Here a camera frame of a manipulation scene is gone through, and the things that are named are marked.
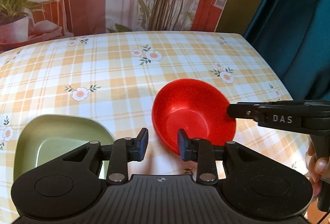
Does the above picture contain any red bowl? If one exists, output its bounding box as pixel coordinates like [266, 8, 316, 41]
[152, 79, 236, 154]

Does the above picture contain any green plate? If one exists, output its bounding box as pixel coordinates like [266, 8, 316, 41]
[13, 114, 114, 179]

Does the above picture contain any person's right hand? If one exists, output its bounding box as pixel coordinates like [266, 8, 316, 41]
[305, 139, 329, 197]

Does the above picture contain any checkered floral tablecloth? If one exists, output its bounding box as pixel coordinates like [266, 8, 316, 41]
[0, 30, 312, 224]

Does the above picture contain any teal curtain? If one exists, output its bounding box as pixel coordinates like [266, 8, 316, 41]
[244, 0, 329, 100]

